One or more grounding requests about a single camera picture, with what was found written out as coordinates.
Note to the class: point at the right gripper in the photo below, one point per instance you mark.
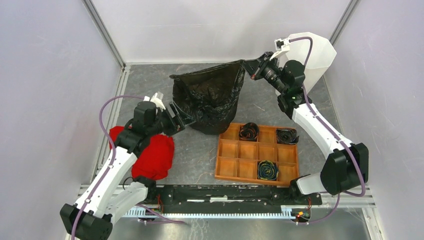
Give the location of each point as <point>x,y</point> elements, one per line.
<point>256,67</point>

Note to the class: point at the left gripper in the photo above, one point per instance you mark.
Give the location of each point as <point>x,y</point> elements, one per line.
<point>182,117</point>

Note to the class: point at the black trash bag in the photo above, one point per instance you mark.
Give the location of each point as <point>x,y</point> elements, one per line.
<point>210,96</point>

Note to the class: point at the white trash bin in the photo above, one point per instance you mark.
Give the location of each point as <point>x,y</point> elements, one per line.
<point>320,59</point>

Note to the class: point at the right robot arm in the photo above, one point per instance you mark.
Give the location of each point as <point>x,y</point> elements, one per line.
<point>346,168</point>

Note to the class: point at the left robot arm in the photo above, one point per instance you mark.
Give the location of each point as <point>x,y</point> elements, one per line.
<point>95,212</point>

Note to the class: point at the red cloth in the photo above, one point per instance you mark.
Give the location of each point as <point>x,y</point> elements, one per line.
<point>149,156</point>

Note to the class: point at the rolled sock orange stripes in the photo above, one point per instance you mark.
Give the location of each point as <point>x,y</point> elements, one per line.
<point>249,132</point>

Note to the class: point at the wooden compartment tray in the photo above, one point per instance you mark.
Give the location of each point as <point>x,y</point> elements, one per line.
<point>239,160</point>

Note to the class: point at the rolled sock dark green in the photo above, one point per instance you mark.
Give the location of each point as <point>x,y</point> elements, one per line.
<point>287,136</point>

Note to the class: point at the rolled sock yellow blue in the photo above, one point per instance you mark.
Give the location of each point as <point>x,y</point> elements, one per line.
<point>267,170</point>

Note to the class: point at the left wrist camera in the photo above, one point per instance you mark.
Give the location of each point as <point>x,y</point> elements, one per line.
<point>157,99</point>

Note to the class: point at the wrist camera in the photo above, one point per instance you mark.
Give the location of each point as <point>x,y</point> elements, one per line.
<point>282,46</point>
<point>157,99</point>

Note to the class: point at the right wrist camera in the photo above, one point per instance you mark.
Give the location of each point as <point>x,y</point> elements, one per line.
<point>282,46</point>

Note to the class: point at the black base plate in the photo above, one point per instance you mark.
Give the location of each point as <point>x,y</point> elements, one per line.
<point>226,199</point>

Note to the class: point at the white slotted cable duct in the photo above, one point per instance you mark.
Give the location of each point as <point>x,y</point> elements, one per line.
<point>284,213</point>

